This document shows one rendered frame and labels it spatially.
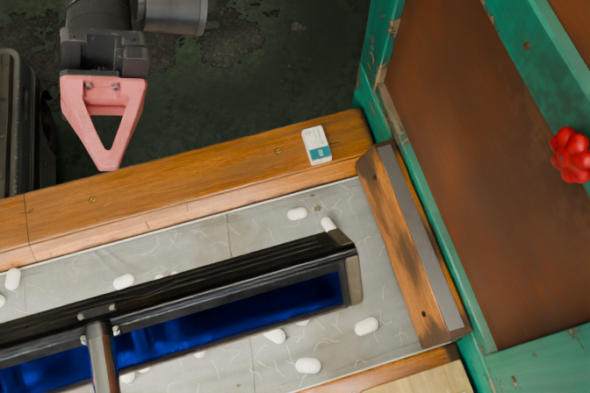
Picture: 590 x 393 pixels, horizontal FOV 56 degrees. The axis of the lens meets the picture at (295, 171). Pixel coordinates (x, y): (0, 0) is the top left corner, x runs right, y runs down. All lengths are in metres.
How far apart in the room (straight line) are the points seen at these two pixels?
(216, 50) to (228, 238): 1.19
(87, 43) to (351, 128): 0.58
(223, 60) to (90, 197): 1.12
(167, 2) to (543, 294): 0.46
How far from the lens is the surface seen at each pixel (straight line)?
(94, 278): 0.94
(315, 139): 0.92
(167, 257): 0.92
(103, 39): 0.48
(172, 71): 1.99
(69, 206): 0.97
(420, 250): 0.79
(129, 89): 0.48
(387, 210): 0.83
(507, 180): 0.60
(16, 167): 1.56
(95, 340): 0.52
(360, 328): 0.86
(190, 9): 0.55
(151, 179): 0.94
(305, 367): 0.85
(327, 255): 0.51
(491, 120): 0.60
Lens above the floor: 1.60
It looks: 66 degrees down
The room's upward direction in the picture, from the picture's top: straight up
